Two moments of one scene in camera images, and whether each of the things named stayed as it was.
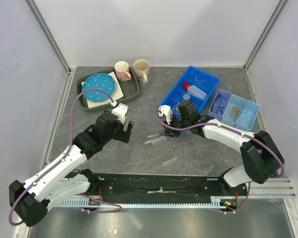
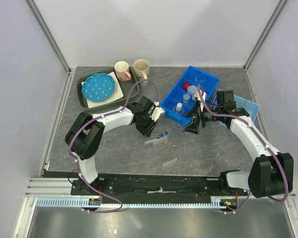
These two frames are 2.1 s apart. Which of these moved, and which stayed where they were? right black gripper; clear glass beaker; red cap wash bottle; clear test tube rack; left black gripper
Moved: right black gripper; left black gripper
Stayed: clear test tube rack; red cap wash bottle; clear glass beaker
